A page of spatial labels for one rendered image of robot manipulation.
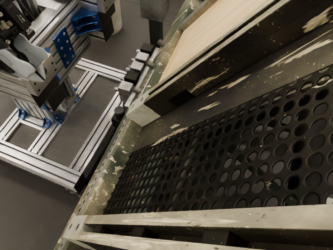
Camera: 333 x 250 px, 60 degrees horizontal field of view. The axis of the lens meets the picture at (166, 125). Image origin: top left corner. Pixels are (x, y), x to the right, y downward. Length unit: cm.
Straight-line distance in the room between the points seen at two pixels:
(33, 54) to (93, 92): 143
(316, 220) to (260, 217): 5
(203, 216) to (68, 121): 161
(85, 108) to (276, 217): 173
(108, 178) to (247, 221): 66
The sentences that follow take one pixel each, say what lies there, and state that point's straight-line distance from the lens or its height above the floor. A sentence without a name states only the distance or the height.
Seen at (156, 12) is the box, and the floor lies 81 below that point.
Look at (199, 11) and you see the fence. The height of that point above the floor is 101.
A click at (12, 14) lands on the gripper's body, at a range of 52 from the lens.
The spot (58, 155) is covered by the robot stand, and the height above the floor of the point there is 21.
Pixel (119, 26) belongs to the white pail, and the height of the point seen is 5.
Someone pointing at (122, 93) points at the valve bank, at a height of 73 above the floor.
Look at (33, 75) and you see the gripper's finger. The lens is 59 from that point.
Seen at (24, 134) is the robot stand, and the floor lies 21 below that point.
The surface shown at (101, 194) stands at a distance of 90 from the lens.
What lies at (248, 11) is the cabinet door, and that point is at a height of 125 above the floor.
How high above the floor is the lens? 173
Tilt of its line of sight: 59 degrees down
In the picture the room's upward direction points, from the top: straight up
